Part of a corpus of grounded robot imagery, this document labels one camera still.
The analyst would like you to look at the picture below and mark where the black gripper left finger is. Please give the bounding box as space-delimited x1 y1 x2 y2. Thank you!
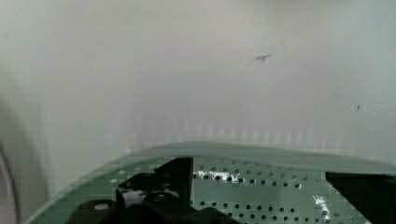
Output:
66 158 240 224

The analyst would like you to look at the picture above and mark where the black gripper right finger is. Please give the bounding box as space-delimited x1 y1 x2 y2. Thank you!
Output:
325 172 396 224

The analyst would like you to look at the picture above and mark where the green oval strainer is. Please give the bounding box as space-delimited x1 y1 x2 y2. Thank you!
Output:
24 142 395 224

